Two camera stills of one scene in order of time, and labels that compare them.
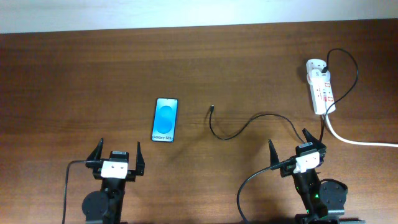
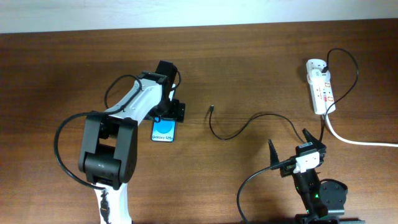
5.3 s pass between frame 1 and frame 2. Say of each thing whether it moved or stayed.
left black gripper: moved
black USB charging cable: stayed
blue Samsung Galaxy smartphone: stayed
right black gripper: stayed
